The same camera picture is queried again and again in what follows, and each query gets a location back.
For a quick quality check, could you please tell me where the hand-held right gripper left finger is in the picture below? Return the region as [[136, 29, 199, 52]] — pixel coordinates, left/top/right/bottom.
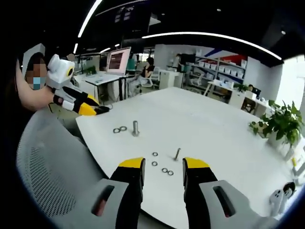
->
[[90, 156, 146, 229]]

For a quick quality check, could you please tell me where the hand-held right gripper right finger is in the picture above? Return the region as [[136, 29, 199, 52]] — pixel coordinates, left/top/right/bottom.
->
[[182, 156, 280, 229]]

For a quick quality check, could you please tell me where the white office desk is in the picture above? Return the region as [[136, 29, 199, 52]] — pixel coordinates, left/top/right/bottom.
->
[[83, 73, 135, 101]]

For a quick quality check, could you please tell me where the computer monitor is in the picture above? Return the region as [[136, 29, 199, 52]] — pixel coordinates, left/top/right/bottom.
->
[[106, 46, 132, 76]]

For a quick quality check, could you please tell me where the grey mesh office chair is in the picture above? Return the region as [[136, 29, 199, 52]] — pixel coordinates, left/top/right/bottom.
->
[[16, 109, 116, 229]]

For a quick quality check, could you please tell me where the white office chair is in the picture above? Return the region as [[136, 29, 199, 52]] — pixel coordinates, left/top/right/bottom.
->
[[139, 66, 161, 91]]

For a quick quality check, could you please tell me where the white handheld controller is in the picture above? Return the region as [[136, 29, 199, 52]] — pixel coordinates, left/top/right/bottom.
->
[[269, 189, 285, 214]]

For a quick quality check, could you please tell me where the white cabinet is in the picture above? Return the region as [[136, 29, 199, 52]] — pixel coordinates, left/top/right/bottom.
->
[[159, 69, 185, 90]]

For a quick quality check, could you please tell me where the green potted plant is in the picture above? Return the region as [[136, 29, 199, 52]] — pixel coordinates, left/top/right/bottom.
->
[[248, 99, 304, 150]]

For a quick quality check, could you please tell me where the shelf with white bins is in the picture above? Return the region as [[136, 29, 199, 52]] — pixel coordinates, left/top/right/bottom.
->
[[190, 50, 248, 89]]

